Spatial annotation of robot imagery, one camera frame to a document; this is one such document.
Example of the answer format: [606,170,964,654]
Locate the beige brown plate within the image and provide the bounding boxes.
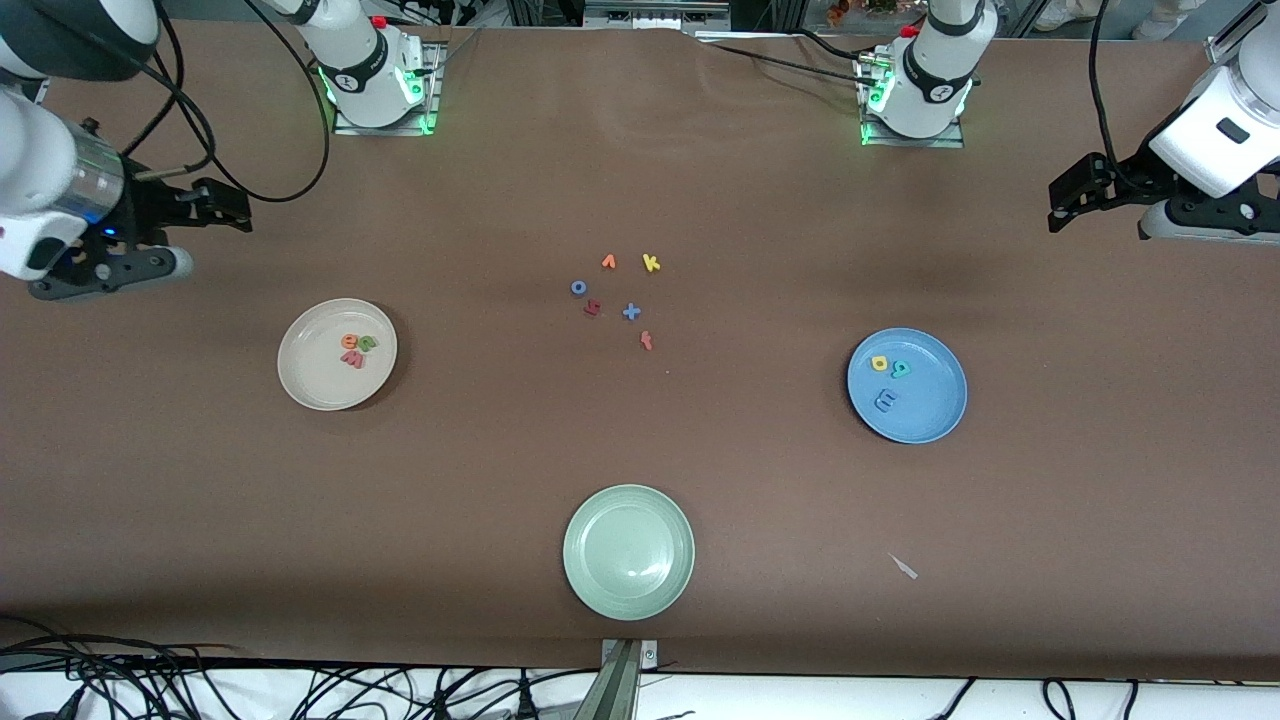
[277,297,399,412]

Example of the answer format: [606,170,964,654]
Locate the blue plate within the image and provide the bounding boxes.
[846,327,969,445]

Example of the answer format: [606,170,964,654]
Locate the grey metal box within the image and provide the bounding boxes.
[583,0,733,32]

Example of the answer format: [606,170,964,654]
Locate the pale green plate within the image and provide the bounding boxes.
[562,484,696,622]

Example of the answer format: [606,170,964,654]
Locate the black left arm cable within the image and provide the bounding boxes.
[1087,0,1151,196]

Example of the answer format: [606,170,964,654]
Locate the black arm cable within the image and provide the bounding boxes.
[120,0,332,204]
[1087,0,1151,196]

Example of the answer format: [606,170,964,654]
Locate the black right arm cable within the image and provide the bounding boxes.
[120,0,332,204]

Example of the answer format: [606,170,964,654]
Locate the aluminium frame profile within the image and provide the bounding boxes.
[1205,0,1263,69]

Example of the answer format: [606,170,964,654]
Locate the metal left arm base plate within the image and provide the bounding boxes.
[856,50,967,150]

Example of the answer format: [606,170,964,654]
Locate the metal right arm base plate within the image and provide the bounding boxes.
[332,40,443,137]

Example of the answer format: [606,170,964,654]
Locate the thin black base cable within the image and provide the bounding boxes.
[700,28,886,89]

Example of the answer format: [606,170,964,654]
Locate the tangled black cables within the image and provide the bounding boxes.
[0,615,601,720]

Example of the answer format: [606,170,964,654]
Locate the grey metal camera bracket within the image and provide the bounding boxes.
[575,638,660,720]

